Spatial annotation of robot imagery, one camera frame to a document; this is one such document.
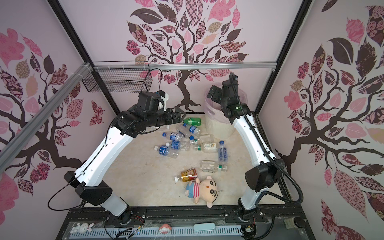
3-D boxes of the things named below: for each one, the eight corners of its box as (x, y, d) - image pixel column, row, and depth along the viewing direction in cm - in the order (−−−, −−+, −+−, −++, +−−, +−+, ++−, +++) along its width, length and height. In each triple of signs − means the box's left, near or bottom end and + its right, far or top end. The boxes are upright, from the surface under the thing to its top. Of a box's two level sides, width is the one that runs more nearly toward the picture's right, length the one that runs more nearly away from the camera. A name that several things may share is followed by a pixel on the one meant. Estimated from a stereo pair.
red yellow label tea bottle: (176, 186, 84) (175, 183, 81) (174, 177, 88) (173, 174, 84) (197, 179, 87) (197, 176, 83) (194, 170, 90) (194, 167, 87)
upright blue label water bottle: (218, 163, 93) (219, 160, 90) (218, 142, 104) (219, 138, 100) (226, 164, 93) (227, 160, 89) (225, 143, 103) (226, 139, 100)
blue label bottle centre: (166, 150, 98) (165, 147, 95) (167, 143, 101) (166, 140, 98) (190, 150, 98) (190, 147, 95) (190, 143, 101) (190, 140, 98)
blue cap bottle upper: (162, 140, 103) (162, 138, 100) (163, 135, 106) (163, 132, 103) (184, 140, 103) (184, 138, 100) (184, 135, 106) (184, 132, 103)
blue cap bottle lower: (154, 154, 98) (152, 150, 94) (157, 147, 101) (156, 143, 97) (176, 159, 95) (176, 156, 91) (179, 152, 99) (179, 148, 94)
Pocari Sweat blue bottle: (181, 129, 110) (181, 126, 107) (185, 124, 112) (184, 121, 110) (199, 136, 105) (199, 133, 102) (202, 132, 108) (202, 129, 105)
